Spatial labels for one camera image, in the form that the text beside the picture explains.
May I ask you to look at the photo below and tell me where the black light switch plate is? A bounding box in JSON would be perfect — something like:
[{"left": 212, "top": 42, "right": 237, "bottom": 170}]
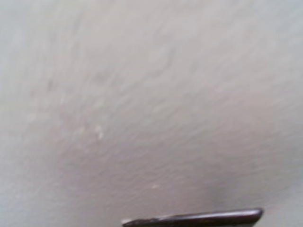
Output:
[{"left": 121, "top": 208, "right": 264, "bottom": 227}]

